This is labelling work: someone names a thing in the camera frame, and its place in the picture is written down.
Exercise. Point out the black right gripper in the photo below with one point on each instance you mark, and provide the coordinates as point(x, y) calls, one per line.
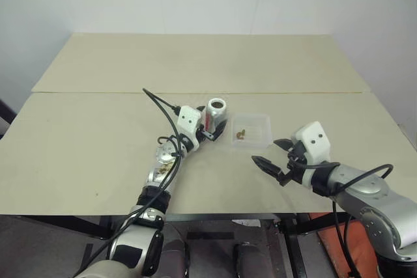
point(294, 154)

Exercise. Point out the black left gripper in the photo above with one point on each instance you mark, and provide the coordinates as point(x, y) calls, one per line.
point(205, 134)

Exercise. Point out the silver metal can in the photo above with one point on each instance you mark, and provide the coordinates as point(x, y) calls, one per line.
point(217, 116)

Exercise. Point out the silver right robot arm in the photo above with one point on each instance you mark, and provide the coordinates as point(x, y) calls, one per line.
point(374, 190)

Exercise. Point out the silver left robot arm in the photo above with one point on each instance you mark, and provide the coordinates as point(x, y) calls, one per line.
point(130, 245)

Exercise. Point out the dark granular contents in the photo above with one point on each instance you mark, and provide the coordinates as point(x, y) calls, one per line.
point(217, 105)

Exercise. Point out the clear plastic tray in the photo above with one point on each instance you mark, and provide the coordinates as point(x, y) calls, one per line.
point(257, 134)

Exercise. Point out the small brown food piece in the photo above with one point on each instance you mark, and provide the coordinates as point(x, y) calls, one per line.
point(240, 133)

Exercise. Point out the white scrap under table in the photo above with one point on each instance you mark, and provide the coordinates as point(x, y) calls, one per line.
point(246, 222)

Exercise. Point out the orange mat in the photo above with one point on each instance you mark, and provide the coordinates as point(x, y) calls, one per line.
point(325, 235)

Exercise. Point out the black tape strip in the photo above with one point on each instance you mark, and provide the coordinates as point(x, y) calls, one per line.
point(211, 236)

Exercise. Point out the dark rounded shape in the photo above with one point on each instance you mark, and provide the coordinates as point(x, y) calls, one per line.
point(176, 258)
point(246, 261)

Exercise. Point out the black bar beside table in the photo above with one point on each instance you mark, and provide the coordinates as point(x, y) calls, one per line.
point(5, 118)

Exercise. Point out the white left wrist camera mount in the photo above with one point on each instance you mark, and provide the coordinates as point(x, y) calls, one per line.
point(189, 118)

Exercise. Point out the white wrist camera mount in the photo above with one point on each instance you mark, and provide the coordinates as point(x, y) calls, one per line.
point(314, 138)
point(189, 118)

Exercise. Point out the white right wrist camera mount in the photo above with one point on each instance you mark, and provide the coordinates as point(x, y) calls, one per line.
point(314, 138)

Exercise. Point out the black metal table frame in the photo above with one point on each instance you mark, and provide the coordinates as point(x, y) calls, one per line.
point(294, 245)

